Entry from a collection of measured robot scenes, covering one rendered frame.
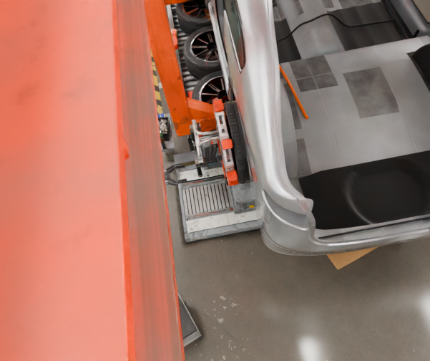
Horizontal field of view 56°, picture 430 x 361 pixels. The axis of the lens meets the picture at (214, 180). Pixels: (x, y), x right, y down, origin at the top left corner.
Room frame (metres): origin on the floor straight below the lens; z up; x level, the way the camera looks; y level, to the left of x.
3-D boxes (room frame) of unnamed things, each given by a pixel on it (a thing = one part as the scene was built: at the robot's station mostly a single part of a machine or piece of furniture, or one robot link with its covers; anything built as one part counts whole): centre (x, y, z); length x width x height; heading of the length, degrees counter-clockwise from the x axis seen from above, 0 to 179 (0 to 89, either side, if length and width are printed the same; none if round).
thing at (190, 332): (0.75, 0.59, 0.17); 0.43 x 0.36 x 0.34; 111
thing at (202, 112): (2.41, -0.16, 0.69); 0.52 x 0.17 x 0.35; 90
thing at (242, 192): (1.90, -0.30, 0.32); 0.40 x 0.30 x 0.28; 0
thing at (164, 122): (2.47, 0.40, 0.51); 0.20 x 0.14 x 0.13; 170
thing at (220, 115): (1.91, -0.13, 0.85); 0.54 x 0.07 x 0.54; 0
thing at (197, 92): (2.76, -0.26, 0.39); 0.66 x 0.66 x 0.24
